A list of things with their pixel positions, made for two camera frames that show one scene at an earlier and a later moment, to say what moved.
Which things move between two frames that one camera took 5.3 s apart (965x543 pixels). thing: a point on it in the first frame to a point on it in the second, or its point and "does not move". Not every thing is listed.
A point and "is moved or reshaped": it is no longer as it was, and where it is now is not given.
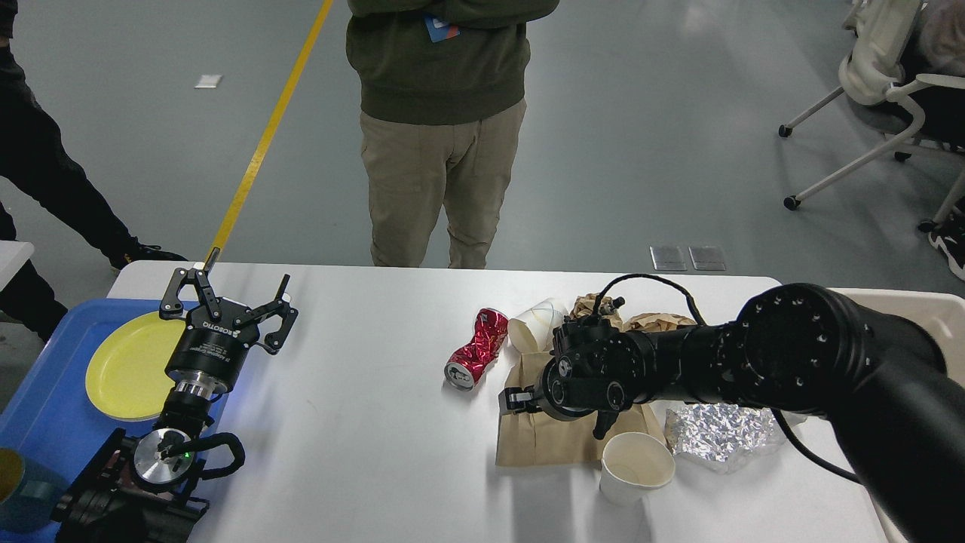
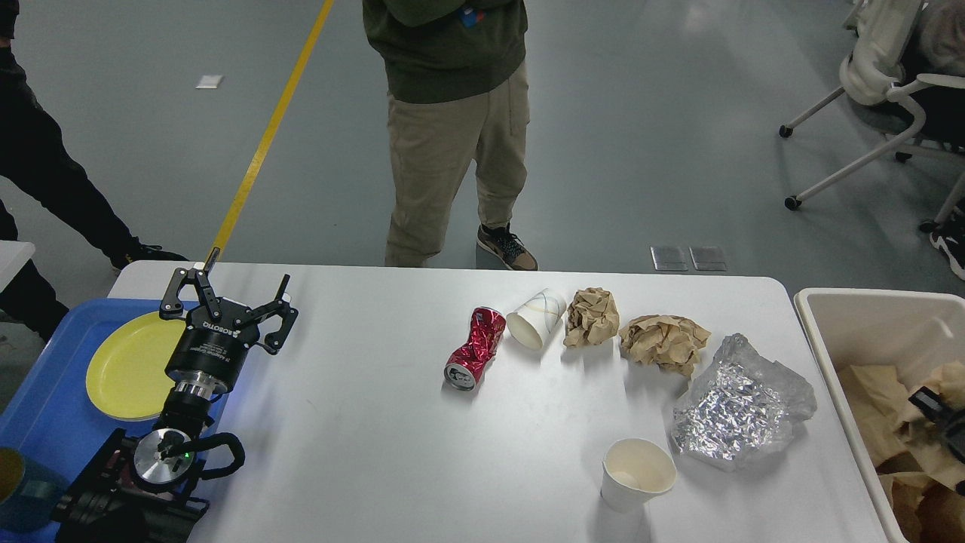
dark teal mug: x=29 y=491 does not move
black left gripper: x=206 y=360 does not move
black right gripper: x=575 y=382 to x=950 y=423
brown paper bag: x=535 y=440 is moved or reshaped
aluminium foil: x=725 y=437 does not move
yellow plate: x=126 y=369 does not move
